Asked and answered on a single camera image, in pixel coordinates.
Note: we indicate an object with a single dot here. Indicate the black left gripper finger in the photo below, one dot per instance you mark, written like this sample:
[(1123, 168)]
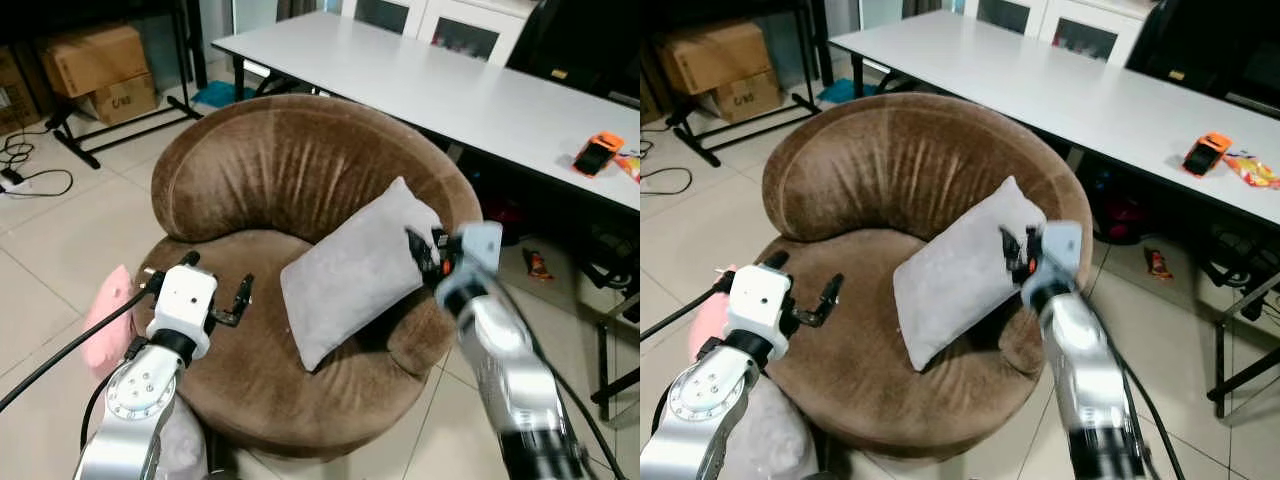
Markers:
[(775, 260), (832, 292), (243, 294), (189, 259)]

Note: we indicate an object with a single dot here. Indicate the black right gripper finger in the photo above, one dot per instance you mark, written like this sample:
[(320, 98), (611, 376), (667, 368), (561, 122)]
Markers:
[(438, 238), (416, 246), (1010, 245), (1032, 238)]

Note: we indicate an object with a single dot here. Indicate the grey rectangular pillow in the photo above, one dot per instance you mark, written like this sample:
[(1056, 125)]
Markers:
[(960, 275), (350, 275)]

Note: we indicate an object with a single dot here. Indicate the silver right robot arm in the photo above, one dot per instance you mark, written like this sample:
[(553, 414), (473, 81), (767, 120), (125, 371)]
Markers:
[(510, 370), (1090, 370)]

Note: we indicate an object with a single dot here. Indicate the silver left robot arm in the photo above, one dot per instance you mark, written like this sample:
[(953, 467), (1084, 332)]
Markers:
[(135, 410), (700, 410)]

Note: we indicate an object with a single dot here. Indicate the pink pillow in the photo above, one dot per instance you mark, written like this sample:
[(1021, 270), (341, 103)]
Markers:
[(105, 325), (708, 320)]

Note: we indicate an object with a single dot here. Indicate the brown round velvet sofa chair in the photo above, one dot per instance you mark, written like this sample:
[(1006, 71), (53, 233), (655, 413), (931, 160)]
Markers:
[(270, 170), (880, 165)]

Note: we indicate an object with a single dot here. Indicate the dark red bag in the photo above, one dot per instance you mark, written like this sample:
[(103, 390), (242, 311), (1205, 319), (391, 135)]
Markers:
[(1122, 215), (500, 218)]

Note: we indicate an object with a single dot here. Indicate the orange snack wrapper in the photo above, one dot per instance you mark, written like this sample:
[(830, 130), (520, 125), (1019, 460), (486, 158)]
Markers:
[(1158, 264), (540, 265)]

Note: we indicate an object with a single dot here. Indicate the light grey fabric cushion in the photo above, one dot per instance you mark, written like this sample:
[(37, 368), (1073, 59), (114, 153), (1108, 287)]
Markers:
[(182, 445), (775, 435)]

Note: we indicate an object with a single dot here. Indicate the black metal rack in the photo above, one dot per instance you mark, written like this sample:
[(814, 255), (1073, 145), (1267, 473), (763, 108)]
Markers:
[(120, 128), (740, 125)]

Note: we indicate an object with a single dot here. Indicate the long white table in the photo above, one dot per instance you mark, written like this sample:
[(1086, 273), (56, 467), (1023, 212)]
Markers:
[(440, 95), (1050, 95)]

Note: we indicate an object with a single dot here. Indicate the small printed cardboard box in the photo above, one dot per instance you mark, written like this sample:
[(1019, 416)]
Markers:
[(745, 97), (125, 100)]

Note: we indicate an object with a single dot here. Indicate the teal mat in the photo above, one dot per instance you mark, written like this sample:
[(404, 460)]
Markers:
[(832, 92), (222, 95)]

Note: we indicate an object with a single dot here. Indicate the orange yellow snack packet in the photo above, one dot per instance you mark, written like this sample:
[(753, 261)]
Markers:
[(630, 166), (1255, 172)]

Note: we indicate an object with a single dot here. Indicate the orange and black handheld device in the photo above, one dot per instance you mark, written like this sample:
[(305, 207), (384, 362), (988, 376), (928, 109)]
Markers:
[(1206, 155), (597, 155)]

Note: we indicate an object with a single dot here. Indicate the white power strip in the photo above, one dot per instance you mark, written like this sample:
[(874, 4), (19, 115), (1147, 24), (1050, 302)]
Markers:
[(10, 180)]

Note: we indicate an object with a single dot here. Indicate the dark brown cardboard box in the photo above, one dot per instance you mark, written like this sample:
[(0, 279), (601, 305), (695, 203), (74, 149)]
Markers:
[(15, 95), (647, 100)]

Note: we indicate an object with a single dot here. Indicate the white cabinet with glass doors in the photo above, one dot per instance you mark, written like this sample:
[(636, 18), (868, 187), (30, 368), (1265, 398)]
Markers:
[(470, 30), (1080, 30)]

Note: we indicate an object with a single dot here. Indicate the large brown cardboard box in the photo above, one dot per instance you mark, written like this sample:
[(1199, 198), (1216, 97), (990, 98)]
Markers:
[(712, 55), (92, 58)]

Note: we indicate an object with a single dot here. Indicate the black office chair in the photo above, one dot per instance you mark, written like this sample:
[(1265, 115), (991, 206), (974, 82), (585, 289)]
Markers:
[(1210, 45), (580, 40)]

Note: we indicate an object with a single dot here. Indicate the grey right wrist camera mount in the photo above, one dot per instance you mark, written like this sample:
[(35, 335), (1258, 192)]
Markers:
[(1063, 250), (482, 250)]

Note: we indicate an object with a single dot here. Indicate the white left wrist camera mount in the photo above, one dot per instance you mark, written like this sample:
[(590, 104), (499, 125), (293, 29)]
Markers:
[(760, 298), (185, 300)]

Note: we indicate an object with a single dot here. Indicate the black metal frame stand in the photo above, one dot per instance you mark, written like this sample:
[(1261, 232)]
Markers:
[(603, 350), (1222, 350)]

